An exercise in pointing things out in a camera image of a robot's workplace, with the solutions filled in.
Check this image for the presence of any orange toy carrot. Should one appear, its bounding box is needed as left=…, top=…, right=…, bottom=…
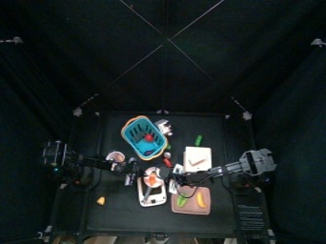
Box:
left=145, top=173, right=161, bottom=188

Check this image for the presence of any red toy chili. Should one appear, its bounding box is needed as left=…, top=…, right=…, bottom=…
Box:
left=162, top=157, right=175, bottom=169

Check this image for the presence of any white round plate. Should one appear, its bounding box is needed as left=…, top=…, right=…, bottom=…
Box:
left=142, top=166, right=166, bottom=189

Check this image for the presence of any green toy leaf vegetable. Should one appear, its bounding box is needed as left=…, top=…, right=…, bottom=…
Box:
left=177, top=193, right=189, bottom=209

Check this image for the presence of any white cutting board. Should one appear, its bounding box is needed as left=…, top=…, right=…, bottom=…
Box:
left=137, top=175, right=169, bottom=208

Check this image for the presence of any white box orange mark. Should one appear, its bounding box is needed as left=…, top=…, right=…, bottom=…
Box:
left=182, top=146, right=213, bottom=173

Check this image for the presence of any yellow toy banana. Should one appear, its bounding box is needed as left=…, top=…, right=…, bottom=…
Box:
left=195, top=192, right=207, bottom=210

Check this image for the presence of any pink tray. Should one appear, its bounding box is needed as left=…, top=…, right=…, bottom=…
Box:
left=171, top=185, right=211, bottom=216

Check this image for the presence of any teal basket orange rim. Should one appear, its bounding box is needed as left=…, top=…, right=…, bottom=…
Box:
left=122, top=115, right=170, bottom=161

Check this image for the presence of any white grey toy appliance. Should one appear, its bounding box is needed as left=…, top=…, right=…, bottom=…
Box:
left=154, top=118, right=175, bottom=137

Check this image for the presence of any black cable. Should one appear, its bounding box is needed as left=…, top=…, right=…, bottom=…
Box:
left=179, top=185, right=202, bottom=200

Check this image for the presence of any thin white cord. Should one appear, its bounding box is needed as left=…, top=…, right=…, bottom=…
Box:
left=118, top=0, right=249, bottom=112
left=78, top=0, right=226, bottom=109

